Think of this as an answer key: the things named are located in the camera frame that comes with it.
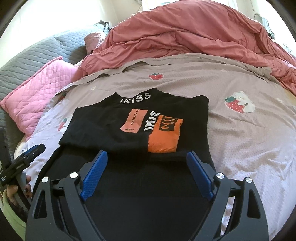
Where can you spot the mauve printed blanket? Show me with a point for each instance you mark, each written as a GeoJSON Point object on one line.
{"type": "Point", "coordinates": [242, 143]}

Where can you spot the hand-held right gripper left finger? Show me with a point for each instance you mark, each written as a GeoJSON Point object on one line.
{"type": "Point", "coordinates": [94, 178]}

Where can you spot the red duvet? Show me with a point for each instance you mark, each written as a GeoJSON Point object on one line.
{"type": "Point", "coordinates": [185, 32]}

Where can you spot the person's left hand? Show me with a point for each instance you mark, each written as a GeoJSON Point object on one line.
{"type": "Point", "coordinates": [28, 184]}

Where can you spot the small mauve pillow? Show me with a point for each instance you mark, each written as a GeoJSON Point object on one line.
{"type": "Point", "coordinates": [92, 40]}

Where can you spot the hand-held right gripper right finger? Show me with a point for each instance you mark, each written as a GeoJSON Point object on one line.
{"type": "Point", "coordinates": [201, 176]}

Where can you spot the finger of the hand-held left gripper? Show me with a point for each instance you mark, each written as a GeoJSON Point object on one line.
{"type": "Point", "coordinates": [39, 149]}
{"type": "Point", "coordinates": [29, 150]}

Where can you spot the black sweater with orange cuffs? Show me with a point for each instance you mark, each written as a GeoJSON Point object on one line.
{"type": "Point", "coordinates": [104, 120]}

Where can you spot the grey quilted headboard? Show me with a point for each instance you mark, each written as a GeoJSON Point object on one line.
{"type": "Point", "coordinates": [34, 51]}

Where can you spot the dark cloth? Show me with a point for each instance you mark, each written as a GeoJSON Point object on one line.
{"type": "Point", "coordinates": [104, 25]}

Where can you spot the pink quilted pillow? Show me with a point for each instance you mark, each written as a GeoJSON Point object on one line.
{"type": "Point", "coordinates": [34, 92]}

